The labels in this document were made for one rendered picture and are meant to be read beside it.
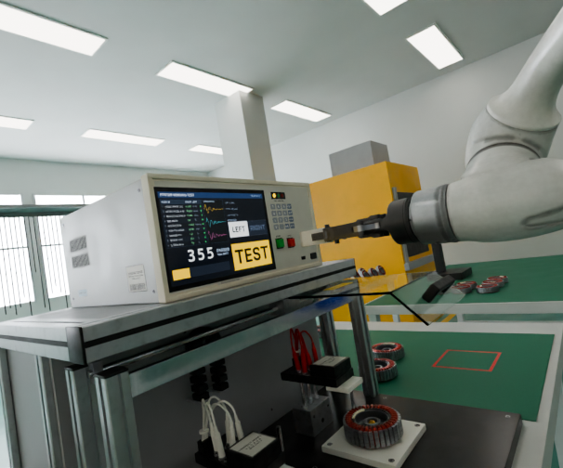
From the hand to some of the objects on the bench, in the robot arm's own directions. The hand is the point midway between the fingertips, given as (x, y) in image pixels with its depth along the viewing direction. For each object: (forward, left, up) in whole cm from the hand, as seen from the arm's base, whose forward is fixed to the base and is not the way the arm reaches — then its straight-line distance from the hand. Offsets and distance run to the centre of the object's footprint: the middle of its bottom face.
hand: (316, 237), depth 72 cm
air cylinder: (+9, -2, -42) cm, 43 cm away
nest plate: (-6, -4, -41) cm, 42 cm away
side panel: (+27, +46, -45) cm, 70 cm away
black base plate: (-6, +8, -43) cm, 44 cm away
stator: (-6, -4, -40) cm, 40 cm away
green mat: (+25, -52, -46) cm, 74 cm away
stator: (+15, -36, -45) cm, 59 cm away
